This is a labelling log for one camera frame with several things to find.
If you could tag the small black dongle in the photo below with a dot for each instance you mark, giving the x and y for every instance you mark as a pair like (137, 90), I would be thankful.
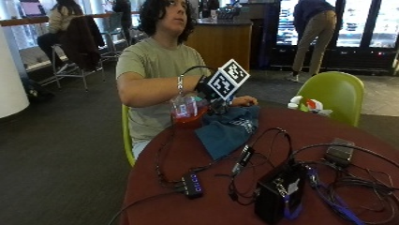
(243, 157)

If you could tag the black floor bag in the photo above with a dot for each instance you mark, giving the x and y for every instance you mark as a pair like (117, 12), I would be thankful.
(37, 90)

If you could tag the glass door display fridge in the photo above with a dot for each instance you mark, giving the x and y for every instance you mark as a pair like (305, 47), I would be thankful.
(362, 31)

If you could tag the grey metal chair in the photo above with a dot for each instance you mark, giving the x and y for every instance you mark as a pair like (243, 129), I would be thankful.
(113, 34)

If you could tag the metal stool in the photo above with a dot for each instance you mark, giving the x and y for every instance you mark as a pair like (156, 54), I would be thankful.
(57, 68)

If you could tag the the person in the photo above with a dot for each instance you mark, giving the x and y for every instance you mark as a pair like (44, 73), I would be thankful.
(157, 62)

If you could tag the wooden bar ledge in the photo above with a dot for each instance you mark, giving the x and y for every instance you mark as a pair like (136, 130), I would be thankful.
(24, 20)

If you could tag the white column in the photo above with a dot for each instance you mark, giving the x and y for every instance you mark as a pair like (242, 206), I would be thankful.
(9, 78)

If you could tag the grey power adapter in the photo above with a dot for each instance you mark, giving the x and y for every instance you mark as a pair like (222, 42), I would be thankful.
(339, 152)

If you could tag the blue cloth bag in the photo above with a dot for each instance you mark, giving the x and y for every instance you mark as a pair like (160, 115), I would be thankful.
(226, 131)

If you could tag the laptop screen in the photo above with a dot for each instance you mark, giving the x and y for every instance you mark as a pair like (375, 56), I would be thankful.
(32, 7)

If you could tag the wooden counter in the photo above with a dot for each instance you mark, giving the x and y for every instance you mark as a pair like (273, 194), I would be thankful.
(219, 43)

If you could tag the black box computer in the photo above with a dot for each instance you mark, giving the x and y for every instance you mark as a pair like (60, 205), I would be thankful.
(275, 193)

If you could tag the green chair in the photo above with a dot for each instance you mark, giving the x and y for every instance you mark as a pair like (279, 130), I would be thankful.
(126, 137)
(336, 93)

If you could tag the clear red plastic container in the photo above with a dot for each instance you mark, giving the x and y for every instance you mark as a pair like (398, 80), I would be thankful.
(186, 112)

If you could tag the black hub with blue lights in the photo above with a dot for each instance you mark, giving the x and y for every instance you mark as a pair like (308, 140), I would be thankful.
(191, 185)

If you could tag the dark jacket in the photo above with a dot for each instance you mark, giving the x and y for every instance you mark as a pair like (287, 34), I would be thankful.
(81, 43)

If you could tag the white marker cube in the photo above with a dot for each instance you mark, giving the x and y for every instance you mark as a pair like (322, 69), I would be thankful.
(227, 79)

